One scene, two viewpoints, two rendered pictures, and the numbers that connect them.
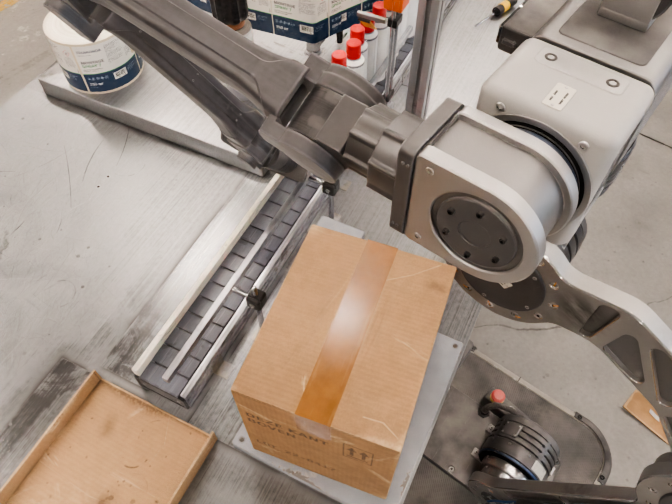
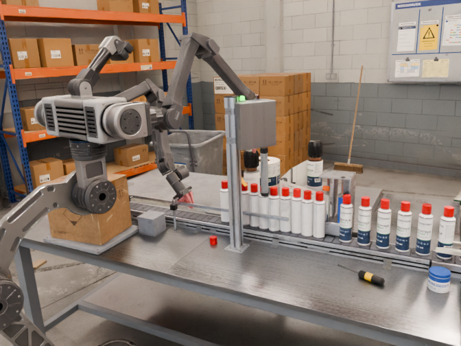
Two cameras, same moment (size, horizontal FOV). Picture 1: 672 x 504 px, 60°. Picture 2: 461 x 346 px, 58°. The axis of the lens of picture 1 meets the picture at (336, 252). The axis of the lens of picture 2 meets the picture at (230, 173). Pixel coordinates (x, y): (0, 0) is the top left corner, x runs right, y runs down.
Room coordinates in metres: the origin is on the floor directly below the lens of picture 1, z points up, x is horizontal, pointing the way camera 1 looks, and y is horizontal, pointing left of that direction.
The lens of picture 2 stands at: (1.16, -1.90, 1.66)
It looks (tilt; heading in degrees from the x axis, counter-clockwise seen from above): 16 degrees down; 92
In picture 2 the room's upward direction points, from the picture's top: 2 degrees counter-clockwise
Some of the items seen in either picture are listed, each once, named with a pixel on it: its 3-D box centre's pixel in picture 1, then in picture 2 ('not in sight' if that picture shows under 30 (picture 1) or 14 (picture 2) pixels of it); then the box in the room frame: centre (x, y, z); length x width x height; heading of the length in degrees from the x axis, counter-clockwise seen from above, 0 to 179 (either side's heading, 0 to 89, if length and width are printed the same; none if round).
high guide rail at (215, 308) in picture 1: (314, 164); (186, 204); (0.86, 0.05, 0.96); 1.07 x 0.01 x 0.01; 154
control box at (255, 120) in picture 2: not in sight; (252, 123); (1.20, -0.17, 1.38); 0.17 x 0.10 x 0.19; 29
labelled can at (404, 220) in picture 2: not in sight; (403, 226); (1.78, -0.36, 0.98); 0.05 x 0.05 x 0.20
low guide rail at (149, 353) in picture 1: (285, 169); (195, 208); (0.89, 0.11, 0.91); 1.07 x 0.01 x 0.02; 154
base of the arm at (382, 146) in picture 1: (397, 153); not in sight; (0.41, -0.06, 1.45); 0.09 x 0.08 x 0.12; 142
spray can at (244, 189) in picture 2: (356, 66); (244, 203); (1.15, -0.05, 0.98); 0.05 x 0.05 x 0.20
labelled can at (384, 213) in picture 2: not in sight; (383, 223); (1.71, -0.33, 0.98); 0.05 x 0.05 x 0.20
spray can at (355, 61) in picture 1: (352, 80); not in sight; (1.10, -0.04, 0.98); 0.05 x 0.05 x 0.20
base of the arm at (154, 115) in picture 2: not in sight; (148, 117); (0.80, -0.37, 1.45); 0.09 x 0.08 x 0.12; 142
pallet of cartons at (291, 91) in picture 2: not in sight; (263, 125); (1.43, 3.95, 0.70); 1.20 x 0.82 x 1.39; 148
